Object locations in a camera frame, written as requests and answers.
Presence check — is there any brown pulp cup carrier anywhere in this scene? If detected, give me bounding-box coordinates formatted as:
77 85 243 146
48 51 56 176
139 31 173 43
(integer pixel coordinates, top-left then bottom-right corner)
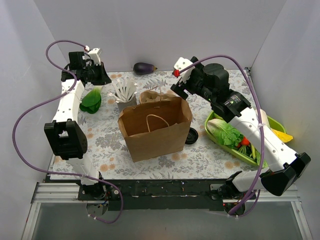
139 90 176 104

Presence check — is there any brown paper bag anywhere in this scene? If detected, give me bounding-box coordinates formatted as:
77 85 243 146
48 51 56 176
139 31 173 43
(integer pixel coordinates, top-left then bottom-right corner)
118 96 193 163

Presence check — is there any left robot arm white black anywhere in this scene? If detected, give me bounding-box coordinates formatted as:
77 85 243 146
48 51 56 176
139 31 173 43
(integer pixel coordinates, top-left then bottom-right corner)
44 48 111 200

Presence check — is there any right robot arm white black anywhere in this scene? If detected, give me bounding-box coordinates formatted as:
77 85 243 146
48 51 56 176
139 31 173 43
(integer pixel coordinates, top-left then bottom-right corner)
171 58 311 199

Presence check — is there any green bok choy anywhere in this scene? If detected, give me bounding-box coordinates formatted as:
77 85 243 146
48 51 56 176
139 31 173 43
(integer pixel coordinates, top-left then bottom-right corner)
79 86 102 114

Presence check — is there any bundle of white straws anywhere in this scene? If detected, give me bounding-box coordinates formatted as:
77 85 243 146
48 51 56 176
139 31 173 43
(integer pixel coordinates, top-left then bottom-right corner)
108 78 138 103

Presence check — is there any green vegetable tray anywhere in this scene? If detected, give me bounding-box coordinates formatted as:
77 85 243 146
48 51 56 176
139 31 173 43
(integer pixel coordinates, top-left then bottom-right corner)
204 111 287 167

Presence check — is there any grey straw holder cup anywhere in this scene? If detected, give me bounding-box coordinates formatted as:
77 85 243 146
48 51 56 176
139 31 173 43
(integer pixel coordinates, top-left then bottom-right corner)
117 95 137 112

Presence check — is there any purple eggplant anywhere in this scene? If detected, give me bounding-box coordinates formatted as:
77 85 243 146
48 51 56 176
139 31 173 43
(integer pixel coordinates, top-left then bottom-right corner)
133 62 158 76

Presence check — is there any stack of black lids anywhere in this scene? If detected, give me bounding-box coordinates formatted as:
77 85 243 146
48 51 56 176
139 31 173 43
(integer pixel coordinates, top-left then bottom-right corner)
185 127 199 145

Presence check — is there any green leafy lettuce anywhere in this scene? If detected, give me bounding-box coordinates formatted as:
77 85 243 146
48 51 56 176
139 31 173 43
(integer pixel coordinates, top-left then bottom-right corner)
206 118 244 149

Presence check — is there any red chili pepper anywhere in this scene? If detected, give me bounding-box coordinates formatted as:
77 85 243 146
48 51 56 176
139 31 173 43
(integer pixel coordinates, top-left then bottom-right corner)
237 137 250 148

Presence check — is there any napa cabbage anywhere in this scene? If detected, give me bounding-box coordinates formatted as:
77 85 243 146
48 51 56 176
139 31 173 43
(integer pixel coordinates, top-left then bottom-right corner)
260 109 270 128

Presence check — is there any yellow pepper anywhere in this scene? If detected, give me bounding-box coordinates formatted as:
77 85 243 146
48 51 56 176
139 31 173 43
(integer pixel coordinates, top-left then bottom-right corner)
271 128 294 143

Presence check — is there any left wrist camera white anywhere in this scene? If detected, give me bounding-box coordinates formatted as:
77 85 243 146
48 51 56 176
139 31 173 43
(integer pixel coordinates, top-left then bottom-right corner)
84 45 102 66

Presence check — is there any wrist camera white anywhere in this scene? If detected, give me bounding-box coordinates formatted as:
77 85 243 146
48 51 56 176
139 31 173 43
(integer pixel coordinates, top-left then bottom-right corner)
172 57 195 83
84 45 102 66

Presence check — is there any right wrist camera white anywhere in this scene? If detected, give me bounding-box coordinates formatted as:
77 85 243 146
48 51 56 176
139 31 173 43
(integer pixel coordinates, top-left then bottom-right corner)
172 57 195 83

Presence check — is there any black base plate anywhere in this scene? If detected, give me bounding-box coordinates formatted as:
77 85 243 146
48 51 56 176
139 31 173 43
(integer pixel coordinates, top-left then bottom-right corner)
77 178 257 212

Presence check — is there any aluminium frame rail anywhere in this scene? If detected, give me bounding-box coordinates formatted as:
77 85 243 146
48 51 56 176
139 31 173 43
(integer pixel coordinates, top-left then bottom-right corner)
22 183 312 240

